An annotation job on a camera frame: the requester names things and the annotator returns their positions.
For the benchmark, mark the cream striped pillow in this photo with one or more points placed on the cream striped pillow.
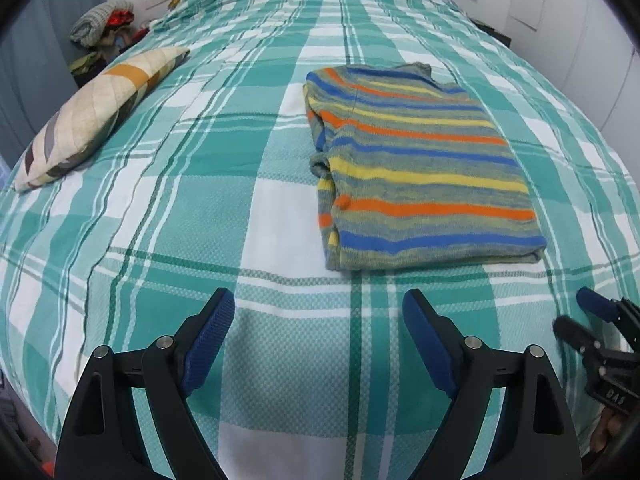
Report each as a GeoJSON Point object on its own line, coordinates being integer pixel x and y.
{"type": "Point", "coordinates": [91, 115]}

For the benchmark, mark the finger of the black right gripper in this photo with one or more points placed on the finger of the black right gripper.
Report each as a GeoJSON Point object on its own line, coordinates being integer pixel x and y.
{"type": "Point", "coordinates": [592, 302]}
{"type": "Point", "coordinates": [576, 336]}

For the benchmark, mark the grey blue curtain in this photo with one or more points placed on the grey blue curtain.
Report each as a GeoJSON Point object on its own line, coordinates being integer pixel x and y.
{"type": "Point", "coordinates": [36, 51]}

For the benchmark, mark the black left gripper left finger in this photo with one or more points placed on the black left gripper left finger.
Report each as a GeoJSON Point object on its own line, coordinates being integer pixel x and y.
{"type": "Point", "coordinates": [101, 436]}

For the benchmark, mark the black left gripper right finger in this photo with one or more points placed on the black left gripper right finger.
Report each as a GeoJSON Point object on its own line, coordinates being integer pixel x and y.
{"type": "Point", "coordinates": [534, 438]}

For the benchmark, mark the multicolour striped knit sweater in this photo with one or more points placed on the multicolour striped knit sweater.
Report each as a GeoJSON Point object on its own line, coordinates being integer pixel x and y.
{"type": "Point", "coordinates": [412, 172]}

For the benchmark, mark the person's right hand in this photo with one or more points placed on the person's right hand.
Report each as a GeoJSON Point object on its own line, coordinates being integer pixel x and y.
{"type": "Point", "coordinates": [609, 426]}

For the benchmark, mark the teal white plaid bedspread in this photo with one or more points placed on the teal white plaid bedspread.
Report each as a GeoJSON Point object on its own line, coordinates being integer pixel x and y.
{"type": "Point", "coordinates": [207, 184]}

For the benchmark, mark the pile of clothes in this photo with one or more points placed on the pile of clothes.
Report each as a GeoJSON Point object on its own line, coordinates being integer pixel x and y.
{"type": "Point", "coordinates": [104, 32]}

